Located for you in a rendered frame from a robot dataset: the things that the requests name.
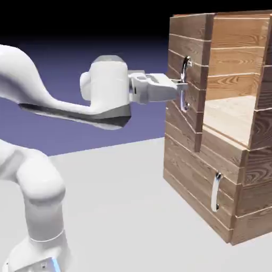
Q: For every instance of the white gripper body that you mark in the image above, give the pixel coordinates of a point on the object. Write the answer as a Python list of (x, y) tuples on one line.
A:
[(161, 91)]

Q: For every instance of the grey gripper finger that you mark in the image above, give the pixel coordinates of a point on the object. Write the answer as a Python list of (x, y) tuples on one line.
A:
[(176, 80), (181, 85)]

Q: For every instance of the wooden cabinet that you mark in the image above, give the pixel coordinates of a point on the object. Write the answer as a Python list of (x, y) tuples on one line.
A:
[(231, 85)]

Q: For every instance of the wooden cabinet door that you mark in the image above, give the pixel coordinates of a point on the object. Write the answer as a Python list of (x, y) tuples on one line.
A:
[(187, 38), (197, 182)]

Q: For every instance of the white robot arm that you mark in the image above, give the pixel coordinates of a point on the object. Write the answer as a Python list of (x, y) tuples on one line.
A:
[(106, 85)]

